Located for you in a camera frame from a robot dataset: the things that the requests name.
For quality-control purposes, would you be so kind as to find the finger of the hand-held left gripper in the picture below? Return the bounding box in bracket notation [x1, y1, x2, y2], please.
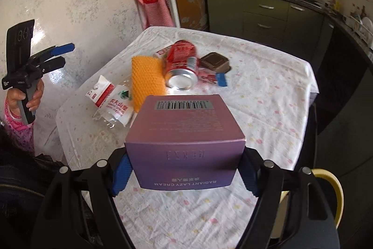
[32, 57, 65, 73]
[32, 43, 75, 63]

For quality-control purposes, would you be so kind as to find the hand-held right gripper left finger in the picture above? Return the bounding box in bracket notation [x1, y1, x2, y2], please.
[29, 147, 137, 249]

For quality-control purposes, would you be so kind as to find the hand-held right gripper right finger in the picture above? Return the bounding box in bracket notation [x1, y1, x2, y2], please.
[236, 147, 341, 249]

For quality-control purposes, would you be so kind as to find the purple cardboard box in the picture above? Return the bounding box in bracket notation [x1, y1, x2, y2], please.
[124, 94, 246, 189]

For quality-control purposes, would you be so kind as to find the orange foam net sleeve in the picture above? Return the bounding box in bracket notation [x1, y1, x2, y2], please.
[131, 55, 166, 115]

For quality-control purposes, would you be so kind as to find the yellow rimmed trash bin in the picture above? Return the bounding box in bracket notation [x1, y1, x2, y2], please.
[280, 169, 344, 229]

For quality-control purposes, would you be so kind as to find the red soda can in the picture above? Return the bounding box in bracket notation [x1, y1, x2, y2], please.
[162, 39, 201, 90]

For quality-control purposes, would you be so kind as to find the person's left forearm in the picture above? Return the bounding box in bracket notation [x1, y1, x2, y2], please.
[4, 99, 35, 156]

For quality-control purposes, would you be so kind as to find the person's left hand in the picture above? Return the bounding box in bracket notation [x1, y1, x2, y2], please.
[7, 77, 45, 121]

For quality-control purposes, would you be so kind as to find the white red plastic packet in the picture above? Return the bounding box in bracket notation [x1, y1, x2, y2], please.
[85, 75, 116, 109]

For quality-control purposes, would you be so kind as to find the crushed clear plastic bottle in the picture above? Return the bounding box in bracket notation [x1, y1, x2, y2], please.
[93, 78, 137, 128]

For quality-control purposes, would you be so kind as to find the white floral tablecloth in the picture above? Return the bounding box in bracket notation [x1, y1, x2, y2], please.
[55, 26, 319, 249]

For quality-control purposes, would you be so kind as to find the red white snack packet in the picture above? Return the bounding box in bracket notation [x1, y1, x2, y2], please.
[153, 45, 175, 60]

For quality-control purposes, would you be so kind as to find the blue white red wrapper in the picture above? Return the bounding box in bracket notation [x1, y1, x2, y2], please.
[198, 67, 228, 88]

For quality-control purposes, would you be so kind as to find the person's dark jacket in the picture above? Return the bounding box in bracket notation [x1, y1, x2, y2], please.
[0, 121, 88, 249]

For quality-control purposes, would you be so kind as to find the brown plastic tray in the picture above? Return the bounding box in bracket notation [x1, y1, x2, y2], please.
[199, 52, 231, 73]

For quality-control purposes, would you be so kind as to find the green kitchen cabinet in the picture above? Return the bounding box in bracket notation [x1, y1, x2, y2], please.
[204, 0, 373, 136]

